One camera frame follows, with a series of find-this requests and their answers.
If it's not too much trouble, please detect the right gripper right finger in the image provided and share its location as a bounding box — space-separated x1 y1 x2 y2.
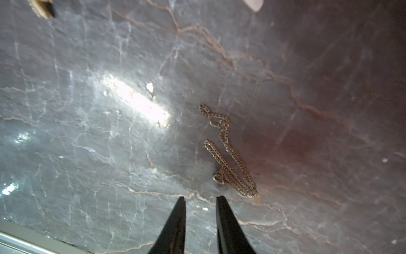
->
216 196 256 254

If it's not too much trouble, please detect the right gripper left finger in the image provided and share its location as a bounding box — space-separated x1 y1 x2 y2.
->
149 196 186 254

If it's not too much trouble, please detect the thin gold chain necklace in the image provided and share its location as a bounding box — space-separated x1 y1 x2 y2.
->
199 103 259 199

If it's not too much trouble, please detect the wooden jewelry display stand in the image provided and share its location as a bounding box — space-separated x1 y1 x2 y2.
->
28 0 55 20

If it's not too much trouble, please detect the small white bead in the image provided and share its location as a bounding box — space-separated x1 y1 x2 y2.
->
146 83 154 94

